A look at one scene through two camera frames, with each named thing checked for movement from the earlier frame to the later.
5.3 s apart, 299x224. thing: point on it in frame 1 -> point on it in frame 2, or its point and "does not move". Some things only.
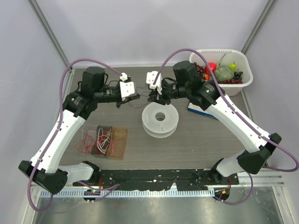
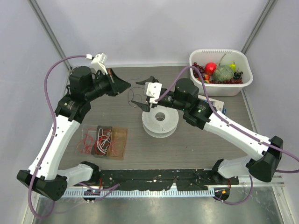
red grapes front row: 231,81 does not move
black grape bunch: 237,74 does not move
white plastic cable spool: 160,121 does not move
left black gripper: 127,99 -> 117,85
